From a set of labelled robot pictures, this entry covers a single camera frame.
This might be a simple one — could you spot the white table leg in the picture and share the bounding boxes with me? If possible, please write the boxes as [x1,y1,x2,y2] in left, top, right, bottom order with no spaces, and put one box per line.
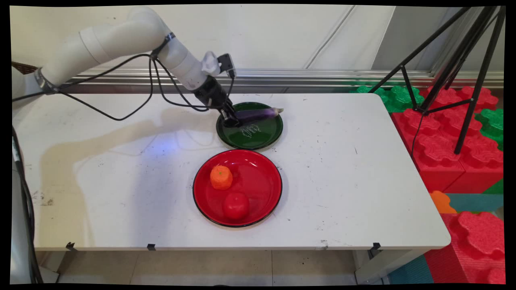
[354,250,429,285]

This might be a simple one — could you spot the teal foam mat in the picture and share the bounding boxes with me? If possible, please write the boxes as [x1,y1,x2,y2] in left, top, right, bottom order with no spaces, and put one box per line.
[445,193,504,214]

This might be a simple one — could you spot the orange toy fruit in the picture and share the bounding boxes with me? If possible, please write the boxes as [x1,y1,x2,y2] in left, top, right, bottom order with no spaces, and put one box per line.
[210,165,234,191]

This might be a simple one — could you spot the black tripod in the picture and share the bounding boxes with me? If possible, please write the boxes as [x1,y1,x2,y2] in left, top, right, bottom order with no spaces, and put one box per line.
[368,6,506,155]

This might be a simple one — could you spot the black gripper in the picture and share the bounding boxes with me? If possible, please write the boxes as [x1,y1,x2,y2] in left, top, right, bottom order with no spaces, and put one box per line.
[193,76,243,128]

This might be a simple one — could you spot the large red foam block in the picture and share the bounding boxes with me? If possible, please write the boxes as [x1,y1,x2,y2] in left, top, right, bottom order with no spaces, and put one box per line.
[391,86,504,194]

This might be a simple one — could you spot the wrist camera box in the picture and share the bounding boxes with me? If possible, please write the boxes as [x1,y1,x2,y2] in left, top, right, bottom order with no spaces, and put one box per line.
[217,53,236,79]

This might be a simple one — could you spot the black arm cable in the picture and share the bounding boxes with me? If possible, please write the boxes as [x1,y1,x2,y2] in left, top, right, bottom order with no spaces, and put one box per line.
[11,52,236,121]

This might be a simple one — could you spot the aluminium wall rail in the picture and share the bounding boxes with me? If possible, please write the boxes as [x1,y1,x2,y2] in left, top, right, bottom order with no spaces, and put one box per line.
[60,67,504,90]

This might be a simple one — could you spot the orange foam block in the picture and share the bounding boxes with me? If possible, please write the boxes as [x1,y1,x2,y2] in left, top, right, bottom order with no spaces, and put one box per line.
[429,191,458,214]

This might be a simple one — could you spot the brown wicker basket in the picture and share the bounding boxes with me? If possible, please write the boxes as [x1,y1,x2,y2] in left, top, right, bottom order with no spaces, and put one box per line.
[11,61,39,75]

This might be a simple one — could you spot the green foam block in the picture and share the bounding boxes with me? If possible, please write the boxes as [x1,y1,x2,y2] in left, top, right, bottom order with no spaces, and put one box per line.
[475,108,504,152]
[355,85,425,114]

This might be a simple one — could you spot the red toy tomato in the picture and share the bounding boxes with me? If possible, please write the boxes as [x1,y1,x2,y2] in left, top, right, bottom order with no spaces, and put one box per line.
[223,192,250,220]

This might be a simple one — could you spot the dark green round plate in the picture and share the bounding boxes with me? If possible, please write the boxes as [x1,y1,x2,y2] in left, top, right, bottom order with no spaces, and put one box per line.
[216,102,284,151]

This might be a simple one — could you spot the purple toy eggplant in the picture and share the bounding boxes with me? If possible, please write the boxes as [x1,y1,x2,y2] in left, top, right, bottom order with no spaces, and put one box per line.
[234,106,285,122]

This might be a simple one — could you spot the red round plate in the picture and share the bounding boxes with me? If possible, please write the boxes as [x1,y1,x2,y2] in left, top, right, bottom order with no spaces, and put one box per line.
[193,149,283,228]

